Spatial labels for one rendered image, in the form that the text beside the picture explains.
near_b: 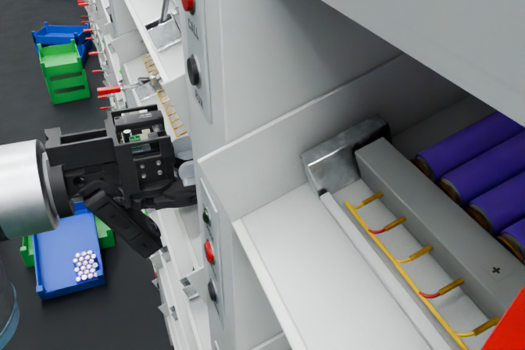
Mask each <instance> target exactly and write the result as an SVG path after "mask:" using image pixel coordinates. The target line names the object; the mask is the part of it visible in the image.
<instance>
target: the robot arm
mask: <svg viewBox="0 0 525 350"><path fill-rule="evenodd" d="M146 109H147V112H142V113H137V114H132V115H127V116H122V114H121V113H130V112H136V111H141V110H146ZM107 117H108V119H107V120H104V121H105V128H102V129H97V130H89V131H84V132H79V133H74V134H65V135H62V134H61V130H60V127H57V128H52V129H46V130H45V136H46V139H47V141H46V144H45V147H44V145H43V144H42V143H41V142H40V141H39V140H38V139H37V140H32V141H23V142H18V143H13V144H8V145H0V242H1V241H7V240H12V239H16V238H22V237H26V236H30V235H33V234H40V233H44V232H47V231H51V230H56V228H57V227H58V225H59V218H64V217H68V216H74V214H75V210H74V202H73V199H74V198H77V197H80V196H81V197H83V201H84V206H85V207H87V208H88V209H89V210H90V211H91V212H92V213H94V214H95V215H96V216H97V217H98V218H99V219H100V220H101V221H102V222H103V223H104V224H106V225H107V226H108V227H109V228H110V229H111V230H113V231H114V232H115V233H116V234H117V235H119V236H120V237H121V238H122V239H123V240H124V241H125V242H126V243H128V245H129V246H130V247H131V248H132V249H133V250H135V251H136V252H138V253H139V254H140V255H141V256H142V257H143V258H144V259H147V258H148V257H149V256H151V255H153V254H154V253H156V252H157V251H158V250H160V249H161V248H163V244H162V241H161V238H160V237H161V236H162V235H161V232H160V230H159V227H158V226H157V224H156V223H155V222H154V220H153V219H152V218H150V217H149V216H146V215H145V214H144V213H143V212H142V211H141V210H142V209H155V210H160V209H166V208H182V207H187V206H191V205H196V204H198V200H197V192H196V183H195V168H194V160H193V151H192V143H191V138H190V136H189V135H188V134H187V135H184V136H181V137H177V138H175V139H173V140H172V141H171V137H170V135H167V133H166V130H165V124H164V117H163V114H162V112H161V110H158V106H157V104H152V105H143V106H138V107H132V108H127V109H117V110H113V111H108V112H107ZM173 168H177V169H179V170H178V173H179V176H180V178H181V179H182V180H179V179H178V178H177V177H175V176H174V170H173ZM19 318H20V311H19V306H18V304H17V301H16V290H15V288H14V286H13V284H12V283H11V282H10V281H9V278H8V275H7V273H6V271H5V267H4V265H3V262H2V259H1V256H0V350H1V349H2V348H3V347H4V346H5V345H6V344H7V343H8V342H9V340H10V339H11V337H12V336H13V334H14V333H15V331H16V328H17V325H18V322H19Z"/></svg>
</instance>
